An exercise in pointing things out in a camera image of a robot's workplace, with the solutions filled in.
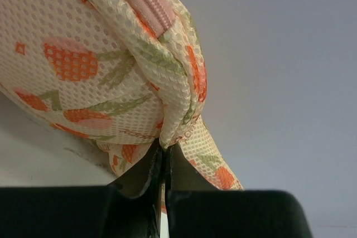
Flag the floral mesh laundry bag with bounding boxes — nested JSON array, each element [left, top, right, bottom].
[[1, 0, 242, 190]]

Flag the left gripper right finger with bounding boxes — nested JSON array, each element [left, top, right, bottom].
[[165, 145, 312, 238]]

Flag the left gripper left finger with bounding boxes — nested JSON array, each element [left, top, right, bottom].
[[1, 144, 162, 237]]

